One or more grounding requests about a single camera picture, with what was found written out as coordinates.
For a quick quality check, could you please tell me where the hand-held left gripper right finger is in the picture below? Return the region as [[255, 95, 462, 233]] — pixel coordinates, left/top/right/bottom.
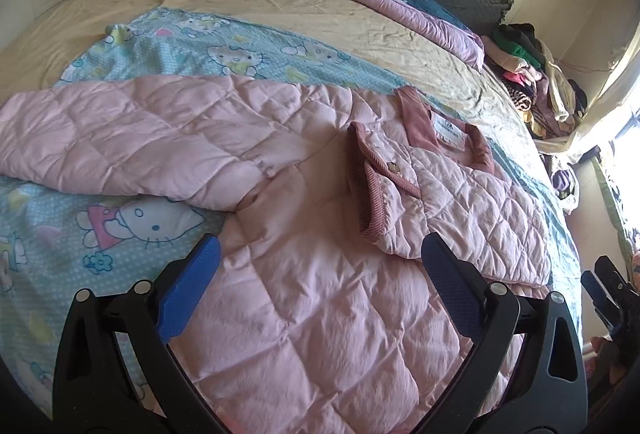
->
[[410, 230, 590, 434]]

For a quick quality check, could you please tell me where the pile of mixed clothes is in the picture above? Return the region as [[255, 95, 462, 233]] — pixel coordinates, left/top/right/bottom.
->
[[482, 21, 590, 140]]

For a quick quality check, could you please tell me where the cream curtain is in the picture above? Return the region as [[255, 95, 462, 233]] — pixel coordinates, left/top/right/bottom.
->
[[532, 39, 640, 160]]

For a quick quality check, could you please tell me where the pink quilted jacket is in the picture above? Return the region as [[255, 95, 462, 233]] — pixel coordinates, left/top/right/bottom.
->
[[0, 75, 553, 434]]

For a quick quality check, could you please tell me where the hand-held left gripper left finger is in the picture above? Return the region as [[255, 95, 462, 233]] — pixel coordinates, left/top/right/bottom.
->
[[52, 234, 236, 434]]

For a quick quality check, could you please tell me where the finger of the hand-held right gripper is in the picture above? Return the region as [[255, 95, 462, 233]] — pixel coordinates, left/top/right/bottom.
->
[[594, 255, 640, 315], [580, 270, 632, 341]]

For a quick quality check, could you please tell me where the beige bed sheet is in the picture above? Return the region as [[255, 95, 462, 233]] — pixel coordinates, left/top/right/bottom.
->
[[0, 0, 543, 155]]

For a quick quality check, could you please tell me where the cat-print light blue sheet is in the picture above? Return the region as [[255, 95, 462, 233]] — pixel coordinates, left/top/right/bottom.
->
[[0, 6, 583, 420]]

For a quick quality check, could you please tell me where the fabric basket of clothes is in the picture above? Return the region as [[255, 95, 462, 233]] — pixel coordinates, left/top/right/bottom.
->
[[542, 151, 581, 215]]

